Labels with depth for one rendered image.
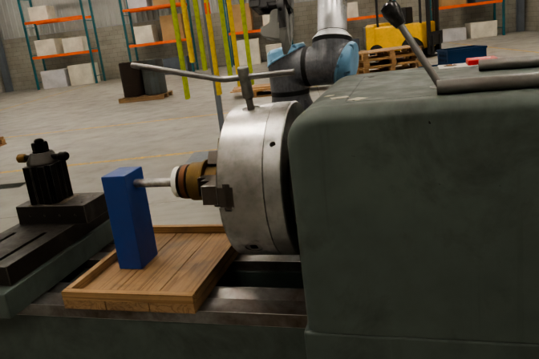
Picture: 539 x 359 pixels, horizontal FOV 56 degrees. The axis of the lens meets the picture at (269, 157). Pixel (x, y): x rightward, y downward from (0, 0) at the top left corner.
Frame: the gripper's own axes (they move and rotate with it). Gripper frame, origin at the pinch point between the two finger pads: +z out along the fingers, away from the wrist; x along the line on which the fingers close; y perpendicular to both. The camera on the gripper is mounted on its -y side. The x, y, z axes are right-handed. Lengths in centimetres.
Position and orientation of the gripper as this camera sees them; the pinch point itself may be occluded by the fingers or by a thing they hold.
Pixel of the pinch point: (288, 47)
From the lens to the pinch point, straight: 109.6
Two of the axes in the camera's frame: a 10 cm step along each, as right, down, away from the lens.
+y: -9.6, 0.5, 2.8
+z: 0.5, 10.0, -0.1
